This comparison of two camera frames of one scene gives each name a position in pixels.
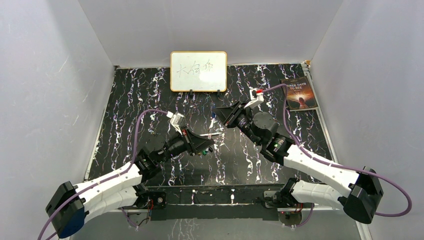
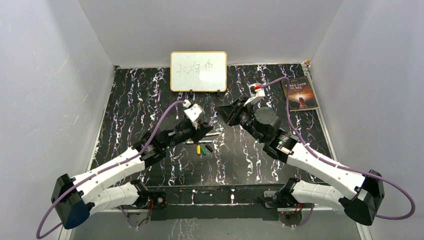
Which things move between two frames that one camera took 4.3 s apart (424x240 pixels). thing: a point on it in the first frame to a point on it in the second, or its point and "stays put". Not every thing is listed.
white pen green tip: (210, 134) stays put
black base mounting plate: (211, 202) stays put
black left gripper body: (183, 143) to (184, 132)
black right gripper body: (239, 117) stays put
